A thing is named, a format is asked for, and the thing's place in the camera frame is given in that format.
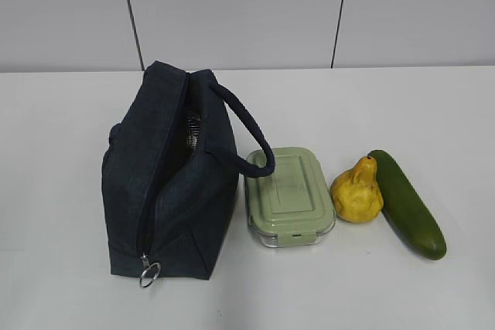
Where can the green lid glass container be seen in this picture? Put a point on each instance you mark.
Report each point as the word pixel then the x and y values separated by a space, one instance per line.
pixel 292 206

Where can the dark blue lunch bag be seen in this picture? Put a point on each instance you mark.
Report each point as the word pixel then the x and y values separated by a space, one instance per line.
pixel 170 174

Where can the yellow pear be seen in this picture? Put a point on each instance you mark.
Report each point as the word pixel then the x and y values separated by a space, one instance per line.
pixel 356 194

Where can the green cucumber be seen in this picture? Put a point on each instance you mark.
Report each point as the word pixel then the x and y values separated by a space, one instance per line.
pixel 405 211

